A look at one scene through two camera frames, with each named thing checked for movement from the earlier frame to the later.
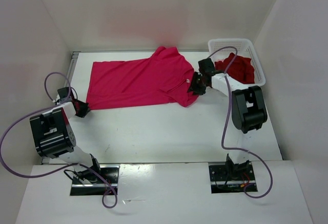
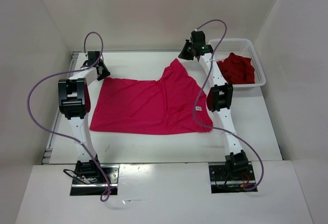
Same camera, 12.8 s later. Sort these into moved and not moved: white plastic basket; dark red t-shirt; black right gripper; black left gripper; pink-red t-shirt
Moved: black right gripper; black left gripper; pink-red t-shirt
Not moved: dark red t-shirt; white plastic basket
